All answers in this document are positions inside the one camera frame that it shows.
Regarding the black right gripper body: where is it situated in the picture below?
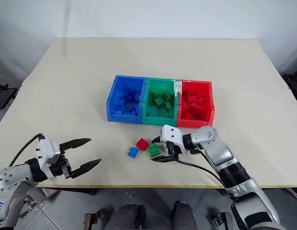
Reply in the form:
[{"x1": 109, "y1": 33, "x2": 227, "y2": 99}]
[{"x1": 165, "y1": 141, "x2": 184, "y2": 158}]

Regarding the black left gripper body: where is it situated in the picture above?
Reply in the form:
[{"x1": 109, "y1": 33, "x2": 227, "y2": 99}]
[{"x1": 49, "y1": 150, "x2": 75, "y2": 180}]

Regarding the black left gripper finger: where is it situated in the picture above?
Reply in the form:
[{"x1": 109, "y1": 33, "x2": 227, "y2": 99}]
[
  {"x1": 70, "y1": 158, "x2": 103, "y2": 179},
  {"x1": 59, "y1": 138, "x2": 92, "y2": 154}
]

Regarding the green plastic bin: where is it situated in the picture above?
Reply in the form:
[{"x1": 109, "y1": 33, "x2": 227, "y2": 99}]
[{"x1": 141, "y1": 77, "x2": 180, "y2": 126}]

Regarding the red plastic bin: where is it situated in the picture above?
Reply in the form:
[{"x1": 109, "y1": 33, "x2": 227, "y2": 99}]
[{"x1": 176, "y1": 80, "x2": 216, "y2": 128}]

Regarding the blue plastic bin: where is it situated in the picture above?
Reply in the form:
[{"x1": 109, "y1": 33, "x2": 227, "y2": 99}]
[{"x1": 105, "y1": 75, "x2": 148, "y2": 124}]

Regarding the dark rounded shape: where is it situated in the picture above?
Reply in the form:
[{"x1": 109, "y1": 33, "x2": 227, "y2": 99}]
[
  {"x1": 171, "y1": 200, "x2": 198, "y2": 230},
  {"x1": 107, "y1": 203, "x2": 146, "y2": 230}
]

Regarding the black mesh stand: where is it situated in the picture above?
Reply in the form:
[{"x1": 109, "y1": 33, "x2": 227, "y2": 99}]
[{"x1": 0, "y1": 80, "x2": 18, "y2": 111}]

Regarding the black equipment case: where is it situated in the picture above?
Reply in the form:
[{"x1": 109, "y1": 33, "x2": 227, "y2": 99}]
[{"x1": 282, "y1": 73, "x2": 297, "y2": 109}]

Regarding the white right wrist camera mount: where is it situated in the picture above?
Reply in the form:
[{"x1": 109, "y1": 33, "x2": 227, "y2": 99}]
[{"x1": 160, "y1": 124, "x2": 185, "y2": 152}]

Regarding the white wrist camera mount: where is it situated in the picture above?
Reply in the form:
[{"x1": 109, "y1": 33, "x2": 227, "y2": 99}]
[
  {"x1": 160, "y1": 124, "x2": 185, "y2": 152},
  {"x1": 35, "y1": 138, "x2": 62, "y2": 180}
]

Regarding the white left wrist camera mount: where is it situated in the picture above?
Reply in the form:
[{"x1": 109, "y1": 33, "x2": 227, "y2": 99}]
[{"x1": 35, "y1": 138, "x2": 62, "y2": 180}]

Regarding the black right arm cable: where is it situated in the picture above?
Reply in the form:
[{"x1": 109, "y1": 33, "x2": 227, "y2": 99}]
[{"x1": 169, "y1": 142, "x2": 227, "y2": 190}]

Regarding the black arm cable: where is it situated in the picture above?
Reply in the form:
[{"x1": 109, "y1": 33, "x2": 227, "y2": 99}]
[
  {"x1": 169, "y1": 142, "x2": 227, "y2": 190},
  {"x1": 9, "y1": 133, "x2": 46, "y2": 166}
]

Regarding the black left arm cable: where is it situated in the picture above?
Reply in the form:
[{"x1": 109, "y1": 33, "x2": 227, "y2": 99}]
[{"x1": 9, "y1": 133, "x2": 46, "y2": 166}]

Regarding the brown metal bracket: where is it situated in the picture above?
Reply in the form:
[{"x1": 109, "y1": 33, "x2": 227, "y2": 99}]
[
  {"x1": 83, "y1": 209, "x2": 108, "y2": 230},
  {"x1": 207, "y1": 210, "x2": 236, "y2": 230}
]

